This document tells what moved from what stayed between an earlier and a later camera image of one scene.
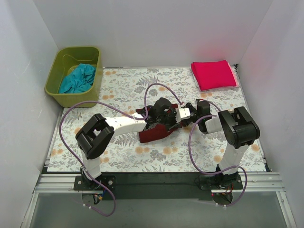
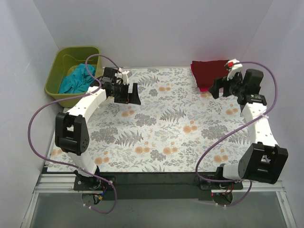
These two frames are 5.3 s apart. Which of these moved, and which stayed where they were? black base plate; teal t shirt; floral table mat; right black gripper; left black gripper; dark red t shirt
Moved: right black gripper; left black gripper; dark red t shirt
Stayed: teal t shirt; floral table mat; black base plate
